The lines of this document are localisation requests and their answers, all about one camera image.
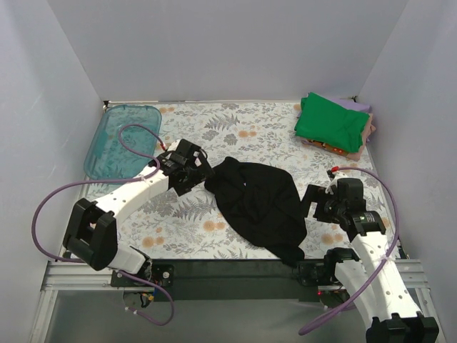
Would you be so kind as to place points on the green folded t-shirt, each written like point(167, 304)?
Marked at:
point(330, 123)

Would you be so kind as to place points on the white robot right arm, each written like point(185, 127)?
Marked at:
point(366, 271)

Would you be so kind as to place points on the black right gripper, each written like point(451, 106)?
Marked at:
point(318, 201)

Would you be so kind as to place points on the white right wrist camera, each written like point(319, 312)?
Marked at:
point(335, 174)

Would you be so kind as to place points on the floral patterned table mat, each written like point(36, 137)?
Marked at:
point(191, 226)

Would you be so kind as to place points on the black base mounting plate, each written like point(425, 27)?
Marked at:
point(243, 279)

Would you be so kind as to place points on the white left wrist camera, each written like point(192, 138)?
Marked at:
point(172, 146)

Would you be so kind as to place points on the lavender folded t-shirt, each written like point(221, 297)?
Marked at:
point(350, 104)

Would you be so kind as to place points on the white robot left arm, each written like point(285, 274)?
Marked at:
point(91, 234)

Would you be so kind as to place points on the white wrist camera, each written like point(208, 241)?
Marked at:
point(172, 146)
point(335, 174)

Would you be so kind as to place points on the teal transparent plastic tray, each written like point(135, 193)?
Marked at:
point(124, 142)

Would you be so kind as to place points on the pink folded t-shirt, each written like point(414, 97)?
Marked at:
point(367, 131)

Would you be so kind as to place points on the aluminium frame rail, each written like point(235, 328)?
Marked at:
point(73, 276)

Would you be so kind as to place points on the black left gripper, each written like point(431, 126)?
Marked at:
point(196, 175)

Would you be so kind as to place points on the orange patterned folded t-shirt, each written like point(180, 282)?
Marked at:
point(327, 147)

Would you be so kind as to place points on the black t-shirt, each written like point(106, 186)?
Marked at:
point(262, 205)

